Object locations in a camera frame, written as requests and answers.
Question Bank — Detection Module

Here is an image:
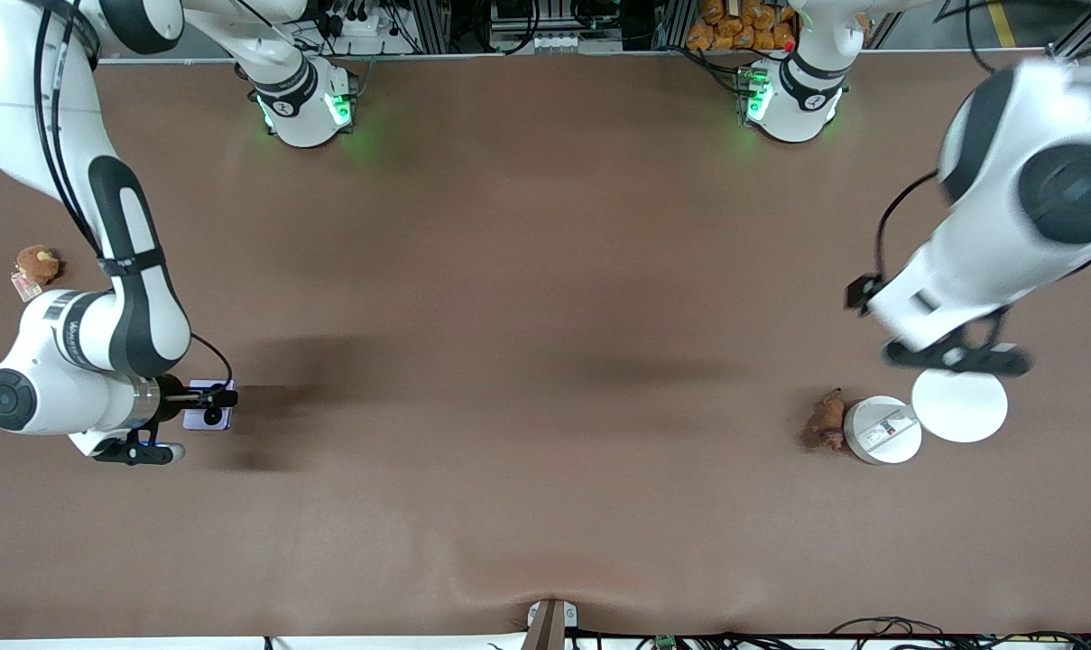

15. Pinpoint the lilac flip phone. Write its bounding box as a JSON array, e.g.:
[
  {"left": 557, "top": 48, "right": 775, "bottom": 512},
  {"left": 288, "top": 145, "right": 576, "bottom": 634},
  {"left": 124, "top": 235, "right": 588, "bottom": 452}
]
[{"left": 181, "top": 379, "right": 237, "bottom": 432}]

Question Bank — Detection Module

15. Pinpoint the small brown toy dog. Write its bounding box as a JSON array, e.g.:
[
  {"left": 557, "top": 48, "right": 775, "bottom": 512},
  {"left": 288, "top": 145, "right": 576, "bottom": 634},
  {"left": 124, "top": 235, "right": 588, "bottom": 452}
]
[{"left": 801, "top": 387, "right": 847, "bottom": 452}]

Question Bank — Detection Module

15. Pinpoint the white round container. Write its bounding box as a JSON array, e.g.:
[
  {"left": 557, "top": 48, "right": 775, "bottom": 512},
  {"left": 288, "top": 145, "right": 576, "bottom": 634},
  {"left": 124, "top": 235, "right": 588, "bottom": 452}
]
[{"left": 843, "top": 395, "right": 923, "bottom": 466}]

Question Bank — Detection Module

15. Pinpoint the white round lid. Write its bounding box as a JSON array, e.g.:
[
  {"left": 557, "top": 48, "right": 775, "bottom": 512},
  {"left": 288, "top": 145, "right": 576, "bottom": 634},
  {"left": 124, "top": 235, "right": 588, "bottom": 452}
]
[{"left": 911, "top": 368, "right": 1010, "bottom": 444}]

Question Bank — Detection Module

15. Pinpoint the small brown plush toy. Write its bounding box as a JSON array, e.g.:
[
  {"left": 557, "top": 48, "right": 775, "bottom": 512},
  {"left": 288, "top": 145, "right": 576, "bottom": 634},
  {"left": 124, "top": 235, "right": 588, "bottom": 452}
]
[{"left": 14, "top": 245, "right": 61, "bottom": 286}]

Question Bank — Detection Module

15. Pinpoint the orange bread toy pile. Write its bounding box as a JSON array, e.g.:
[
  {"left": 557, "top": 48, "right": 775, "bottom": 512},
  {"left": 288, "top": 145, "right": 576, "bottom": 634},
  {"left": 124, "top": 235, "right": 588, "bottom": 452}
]
[{"left": 686, "top": 0, "right": 798, "bottom": 53}]

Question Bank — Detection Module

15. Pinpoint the white socket block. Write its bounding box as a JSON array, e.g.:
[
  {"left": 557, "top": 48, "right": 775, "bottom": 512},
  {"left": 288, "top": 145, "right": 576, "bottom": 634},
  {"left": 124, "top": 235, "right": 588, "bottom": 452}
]
[{"left": 527, "top": 32, "right": 593, "bottom": 54}]

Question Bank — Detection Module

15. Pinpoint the white power strip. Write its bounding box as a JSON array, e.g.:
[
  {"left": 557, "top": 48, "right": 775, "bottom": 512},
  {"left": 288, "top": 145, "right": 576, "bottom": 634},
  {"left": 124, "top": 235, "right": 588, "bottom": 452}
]
[{"left": 328, "top": 5, "right": 383, "bottom": 38}]

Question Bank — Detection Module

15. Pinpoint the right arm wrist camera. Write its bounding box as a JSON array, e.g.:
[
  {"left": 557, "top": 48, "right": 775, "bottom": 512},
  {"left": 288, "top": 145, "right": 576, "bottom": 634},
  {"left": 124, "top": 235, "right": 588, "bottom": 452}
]
[{"left": 92, "top": 430, "right": 186, "bottom": 467}]

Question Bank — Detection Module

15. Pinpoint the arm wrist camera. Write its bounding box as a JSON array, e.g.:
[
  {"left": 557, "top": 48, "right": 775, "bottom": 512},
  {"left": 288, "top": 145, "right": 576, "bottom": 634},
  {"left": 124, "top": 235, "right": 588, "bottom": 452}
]
[
  {"left": 92, "top": 430, "right": 186, "bottom": 467},
  {"left": 882, "top": 307, "right": 1034, "bottom": 379}
]

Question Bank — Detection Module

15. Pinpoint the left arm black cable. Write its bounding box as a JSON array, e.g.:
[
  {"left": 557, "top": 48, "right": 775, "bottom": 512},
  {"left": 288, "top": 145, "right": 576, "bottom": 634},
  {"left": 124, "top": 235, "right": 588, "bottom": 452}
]
[{"left": 874, "top": 168, "right": 941, "bottom": 283}]

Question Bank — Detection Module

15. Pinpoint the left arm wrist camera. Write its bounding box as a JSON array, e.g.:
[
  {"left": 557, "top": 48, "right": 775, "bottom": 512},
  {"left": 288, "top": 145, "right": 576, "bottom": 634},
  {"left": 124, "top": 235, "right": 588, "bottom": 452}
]
[{"left": 882, "top": 307, "right": 1034, "bottom": 379}]

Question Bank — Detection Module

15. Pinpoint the aluminium frame post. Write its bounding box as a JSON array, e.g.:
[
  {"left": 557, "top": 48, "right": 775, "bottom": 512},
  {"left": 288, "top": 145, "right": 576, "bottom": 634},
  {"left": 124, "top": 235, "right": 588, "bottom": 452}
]
[
  {"left": 417, "top": 0, "right": 453, "bottom": 56},
  {"left": 652, "top": 0, "right": 693, "bottom": 51}
]

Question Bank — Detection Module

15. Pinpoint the aluminium corner frame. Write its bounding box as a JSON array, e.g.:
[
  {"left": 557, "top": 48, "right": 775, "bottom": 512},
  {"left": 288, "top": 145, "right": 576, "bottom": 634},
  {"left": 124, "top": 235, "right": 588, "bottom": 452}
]
[{"left": 1046, "top": 0, "right": 1091, "bottom": 64}]

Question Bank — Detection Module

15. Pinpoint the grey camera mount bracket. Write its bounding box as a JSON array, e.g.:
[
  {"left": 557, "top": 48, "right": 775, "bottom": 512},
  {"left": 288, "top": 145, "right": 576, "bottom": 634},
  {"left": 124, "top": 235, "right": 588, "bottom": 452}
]
[{"left": 520, "top": 599, "right": 579, "bottom": 650}]

